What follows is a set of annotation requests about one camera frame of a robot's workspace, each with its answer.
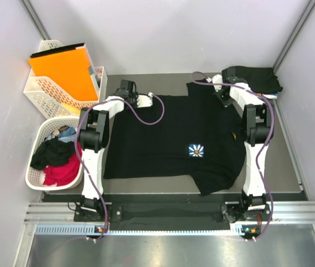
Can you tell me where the white perforated file organizer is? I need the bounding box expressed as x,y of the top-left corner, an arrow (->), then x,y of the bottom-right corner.
23,40 -> 108,125

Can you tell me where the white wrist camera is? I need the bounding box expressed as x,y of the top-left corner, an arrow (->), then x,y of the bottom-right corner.
206,74 -> 223,92
136,92 -> 153,108

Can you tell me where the black folder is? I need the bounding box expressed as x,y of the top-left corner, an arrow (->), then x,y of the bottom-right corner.
30,43 -> 85,58

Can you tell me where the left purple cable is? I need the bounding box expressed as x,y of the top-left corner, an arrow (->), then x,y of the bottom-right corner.
74,93 -> 166,241

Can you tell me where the orange folder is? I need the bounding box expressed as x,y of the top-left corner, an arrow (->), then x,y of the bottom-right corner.
28,44 -> 98,101

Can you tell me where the black garment in basket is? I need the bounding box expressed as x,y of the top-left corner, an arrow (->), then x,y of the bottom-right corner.
30,139 -> 75,170

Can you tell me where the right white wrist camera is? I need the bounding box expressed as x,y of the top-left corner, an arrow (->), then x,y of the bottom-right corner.
206,74 -> 223,92

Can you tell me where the purple cable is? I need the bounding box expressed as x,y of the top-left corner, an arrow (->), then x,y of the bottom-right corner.
74,93 -> 166,241
191,71 -> 275,242

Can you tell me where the folded black t shirt stack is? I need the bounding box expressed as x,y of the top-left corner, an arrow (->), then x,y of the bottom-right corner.
235,66 -> 283,100

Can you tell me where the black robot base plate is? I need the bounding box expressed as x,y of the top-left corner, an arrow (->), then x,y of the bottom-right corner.
73,193 -> 274,231

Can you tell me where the aluminium frame rail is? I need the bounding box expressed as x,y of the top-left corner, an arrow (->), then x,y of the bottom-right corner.
24,201 -> 315,236

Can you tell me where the red garment in basket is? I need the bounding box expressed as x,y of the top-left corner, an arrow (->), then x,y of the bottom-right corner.
43,151 -> 81,186

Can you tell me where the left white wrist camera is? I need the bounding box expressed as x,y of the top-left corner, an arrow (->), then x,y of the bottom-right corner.
136,92 -> 153,108

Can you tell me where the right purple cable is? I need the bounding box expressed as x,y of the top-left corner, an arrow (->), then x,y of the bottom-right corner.
191,71 -> 275,242

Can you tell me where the black t shirt flower print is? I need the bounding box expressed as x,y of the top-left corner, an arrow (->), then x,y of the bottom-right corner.
104,83 -> 246,196

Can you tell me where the blue garment in basket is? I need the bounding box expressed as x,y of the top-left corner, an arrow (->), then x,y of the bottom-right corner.
45,126 -> 76,143

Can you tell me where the white oval laundry basket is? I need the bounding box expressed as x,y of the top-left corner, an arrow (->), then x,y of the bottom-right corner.
25,116 -> 83,191

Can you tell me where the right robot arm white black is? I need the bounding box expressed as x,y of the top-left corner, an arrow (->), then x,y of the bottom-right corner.
212,67 -> 274,223

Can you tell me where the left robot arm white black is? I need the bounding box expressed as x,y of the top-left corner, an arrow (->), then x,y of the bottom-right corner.
76,80 -> 138,221

